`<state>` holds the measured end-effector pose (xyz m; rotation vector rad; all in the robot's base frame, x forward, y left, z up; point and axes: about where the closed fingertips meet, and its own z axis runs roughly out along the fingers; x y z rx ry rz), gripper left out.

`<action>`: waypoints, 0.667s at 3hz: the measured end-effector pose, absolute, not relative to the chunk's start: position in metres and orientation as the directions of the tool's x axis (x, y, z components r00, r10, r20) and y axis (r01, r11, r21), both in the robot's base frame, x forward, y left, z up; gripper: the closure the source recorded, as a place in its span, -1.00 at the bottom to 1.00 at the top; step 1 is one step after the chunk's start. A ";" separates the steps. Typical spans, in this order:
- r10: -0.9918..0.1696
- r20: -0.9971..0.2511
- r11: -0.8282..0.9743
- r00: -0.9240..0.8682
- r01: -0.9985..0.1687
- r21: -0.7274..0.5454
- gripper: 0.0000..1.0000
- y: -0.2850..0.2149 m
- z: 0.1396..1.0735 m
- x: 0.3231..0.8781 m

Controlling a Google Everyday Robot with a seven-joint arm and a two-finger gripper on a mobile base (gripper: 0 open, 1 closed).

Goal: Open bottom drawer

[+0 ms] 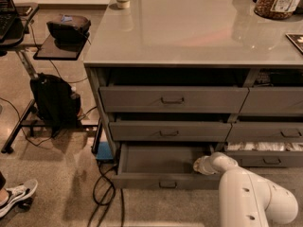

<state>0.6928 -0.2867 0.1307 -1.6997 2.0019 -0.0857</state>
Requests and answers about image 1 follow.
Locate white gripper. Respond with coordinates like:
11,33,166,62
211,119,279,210
193,156,219,175

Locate grey drawer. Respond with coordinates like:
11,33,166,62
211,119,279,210
241,87,303,114
113,142,220,190
226,122,303,143
224,142,303,167
99,86,248,114
109,121,231,142

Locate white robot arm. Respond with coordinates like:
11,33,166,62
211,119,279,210
193,152,298,227

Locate grey drawer cabinet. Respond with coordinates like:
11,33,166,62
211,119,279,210
84,0,303,157

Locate blue box on floor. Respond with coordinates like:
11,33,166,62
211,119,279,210
96,142,113,161

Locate dark card on counter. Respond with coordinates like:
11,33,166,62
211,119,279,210
285,33,303,54

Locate black backpack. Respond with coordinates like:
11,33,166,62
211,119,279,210
30,73,81,137

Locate jar of nuts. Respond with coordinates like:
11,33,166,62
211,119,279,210
254,0,300,20

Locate black pouch on tray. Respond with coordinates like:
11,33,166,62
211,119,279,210
46,14,91,43

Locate white sneaker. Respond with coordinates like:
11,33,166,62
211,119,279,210
0,179,38,218

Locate black laptop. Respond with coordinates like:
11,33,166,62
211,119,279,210
0,0,18,41

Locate black floor cables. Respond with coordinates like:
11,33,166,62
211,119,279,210
86,161,127,227

